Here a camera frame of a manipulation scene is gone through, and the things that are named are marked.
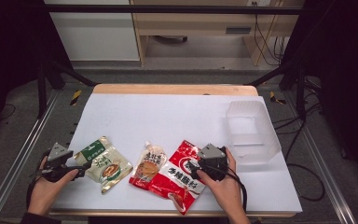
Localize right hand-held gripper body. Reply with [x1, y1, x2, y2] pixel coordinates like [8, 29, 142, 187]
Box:
[189, 143, 230, 182]

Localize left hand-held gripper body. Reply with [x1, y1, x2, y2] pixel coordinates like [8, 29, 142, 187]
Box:
[37, 142, 86, 183]

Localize green and beige sauce pouch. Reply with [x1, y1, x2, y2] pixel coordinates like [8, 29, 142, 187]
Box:
[73, 135, 134, 195]

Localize red and white seasoning pouch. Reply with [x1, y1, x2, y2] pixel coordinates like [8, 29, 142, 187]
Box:
[148, 139, 213, 217]

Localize brown-white snack packet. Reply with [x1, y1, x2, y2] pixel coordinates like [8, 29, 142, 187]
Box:
[128, 140, 169, 191]

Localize translucent plastic container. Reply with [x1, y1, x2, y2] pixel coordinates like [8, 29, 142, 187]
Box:
[225, 100, 282, 166]

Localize person's right hand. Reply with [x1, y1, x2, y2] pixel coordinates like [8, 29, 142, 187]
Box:
[195, 147, 247, 217]

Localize person's left hand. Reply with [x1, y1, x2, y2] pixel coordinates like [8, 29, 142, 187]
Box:
[27, 155, 79, 217]

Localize yellow and black tape piece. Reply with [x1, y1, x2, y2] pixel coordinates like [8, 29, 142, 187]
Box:
[268, 91, 288, 105]
[69, 89, 84, 107]

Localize black metal stand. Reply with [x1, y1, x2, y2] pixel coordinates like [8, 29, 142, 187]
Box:
[245, 58, 310, 123]
[36, 58, 98, 119]

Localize dark curtain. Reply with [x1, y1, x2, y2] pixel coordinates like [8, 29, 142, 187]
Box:
[279, 0, 358, 190]
[0, 0, 75, 148]

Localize white cabinet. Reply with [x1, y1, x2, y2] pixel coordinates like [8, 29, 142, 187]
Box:
[44, 0, 141, 63]

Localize light wooden desk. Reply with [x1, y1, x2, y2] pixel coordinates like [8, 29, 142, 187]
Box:
[130, 0, 306, 67]

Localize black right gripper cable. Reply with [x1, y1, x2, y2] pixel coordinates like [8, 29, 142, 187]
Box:
[199, 163, 249, 216]

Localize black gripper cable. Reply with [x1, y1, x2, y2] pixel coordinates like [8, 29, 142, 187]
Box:
[25, 176, 45, 210]
[199, 163, 249, 216]

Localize aluminium rail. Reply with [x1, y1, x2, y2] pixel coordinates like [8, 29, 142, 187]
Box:
[282, 90, 358, 224]
[0, 89, 61, 224]

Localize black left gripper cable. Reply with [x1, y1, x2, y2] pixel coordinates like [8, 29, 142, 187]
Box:
[25, 176, 45, 210]

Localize thin black floor cable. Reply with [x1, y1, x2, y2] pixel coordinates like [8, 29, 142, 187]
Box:
[0, 103, 17, 123]

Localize black hanging cables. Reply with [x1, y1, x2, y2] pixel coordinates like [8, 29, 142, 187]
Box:
[253, 1, 291, 67]

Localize black horizontal frame bar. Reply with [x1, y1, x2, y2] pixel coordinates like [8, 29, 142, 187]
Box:
[43, 4, 306, 16]

